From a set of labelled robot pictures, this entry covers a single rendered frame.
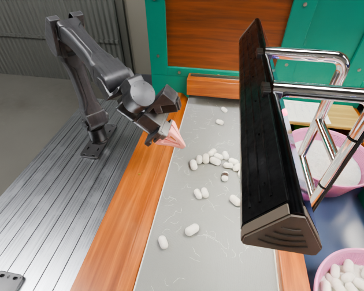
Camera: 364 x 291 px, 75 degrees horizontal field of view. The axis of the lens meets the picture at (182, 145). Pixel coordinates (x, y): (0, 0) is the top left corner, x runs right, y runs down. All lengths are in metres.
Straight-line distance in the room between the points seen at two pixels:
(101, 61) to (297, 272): 0.64
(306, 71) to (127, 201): 0.79
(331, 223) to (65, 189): 0.81
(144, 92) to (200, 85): 0.47
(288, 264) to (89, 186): 0.61
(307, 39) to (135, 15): 1.82
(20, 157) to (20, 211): 1.34
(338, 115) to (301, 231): 0.84
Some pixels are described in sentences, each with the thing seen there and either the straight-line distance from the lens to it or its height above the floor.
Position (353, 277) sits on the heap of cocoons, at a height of 0.74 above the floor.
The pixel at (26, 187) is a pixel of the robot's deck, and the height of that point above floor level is 0.67.
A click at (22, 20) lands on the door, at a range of 3.11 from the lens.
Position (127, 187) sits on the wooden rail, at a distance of 0.69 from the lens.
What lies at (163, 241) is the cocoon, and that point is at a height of 0.76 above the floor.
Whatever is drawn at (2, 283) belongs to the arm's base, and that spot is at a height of 0.68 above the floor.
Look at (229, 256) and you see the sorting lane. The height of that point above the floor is 0.74.
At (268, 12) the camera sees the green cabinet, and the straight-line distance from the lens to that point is 0.96.
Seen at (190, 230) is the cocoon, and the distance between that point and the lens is 0.61.
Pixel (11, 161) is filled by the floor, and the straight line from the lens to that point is 2.20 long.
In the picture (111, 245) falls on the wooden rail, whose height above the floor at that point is 0.76.
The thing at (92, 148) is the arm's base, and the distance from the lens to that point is 0.96.
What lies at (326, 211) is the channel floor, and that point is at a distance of 0.85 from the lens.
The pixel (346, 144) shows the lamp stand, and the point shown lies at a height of 1.02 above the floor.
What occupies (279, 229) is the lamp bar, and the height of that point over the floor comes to 1.08.
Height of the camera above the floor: 1.30
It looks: 43 degrees down
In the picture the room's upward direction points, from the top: straight up
